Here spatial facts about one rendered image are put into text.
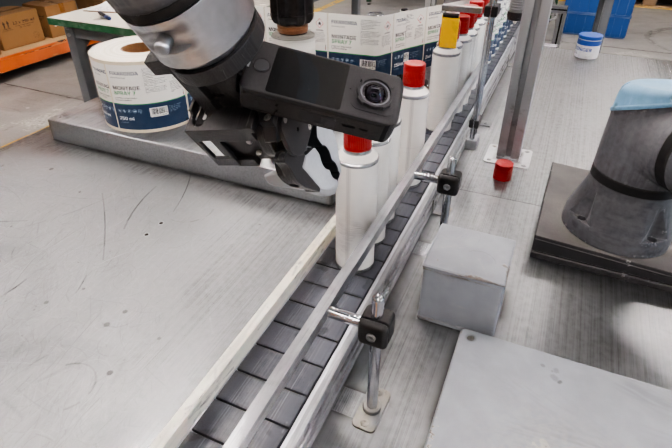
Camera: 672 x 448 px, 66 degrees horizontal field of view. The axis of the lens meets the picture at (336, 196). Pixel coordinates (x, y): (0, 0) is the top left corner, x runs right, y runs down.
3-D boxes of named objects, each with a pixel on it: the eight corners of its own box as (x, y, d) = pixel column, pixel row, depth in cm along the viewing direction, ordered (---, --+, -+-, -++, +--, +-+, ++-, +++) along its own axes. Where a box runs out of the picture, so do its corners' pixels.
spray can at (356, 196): (344, 246, 72) (345, 108, 62) (379, 255, 71) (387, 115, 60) (329, 267, 68) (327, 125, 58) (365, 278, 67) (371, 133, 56)
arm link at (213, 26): (240, -73, 31) (199, 27, 28) (273, -12, 35) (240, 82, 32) (144, -52, 34) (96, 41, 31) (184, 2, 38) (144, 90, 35)
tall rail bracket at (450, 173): (406, 238, 82) (414, 144, 74) (451, 249, 80) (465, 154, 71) (400, 249, 80) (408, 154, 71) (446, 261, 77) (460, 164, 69)
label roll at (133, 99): (151, 91, 124) (139, 30, 117) (219, 105, 117) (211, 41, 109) (84, 122, 109) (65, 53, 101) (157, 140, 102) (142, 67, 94)
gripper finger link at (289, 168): (311, 161, 48) (270, 101, 41) (328, 161, 47) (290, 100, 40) (299, 206, 46) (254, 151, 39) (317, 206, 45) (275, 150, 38)
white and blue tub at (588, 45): (600, 60, 162) (606, 37, 159) (577, 59, 163) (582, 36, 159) (593, 53, 168) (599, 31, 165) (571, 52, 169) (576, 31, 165)
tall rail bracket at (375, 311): (328, 380, 59) (327, 269, 50) (389, 403, 57) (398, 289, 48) (316, 403, 57) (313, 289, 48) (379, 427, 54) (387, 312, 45)
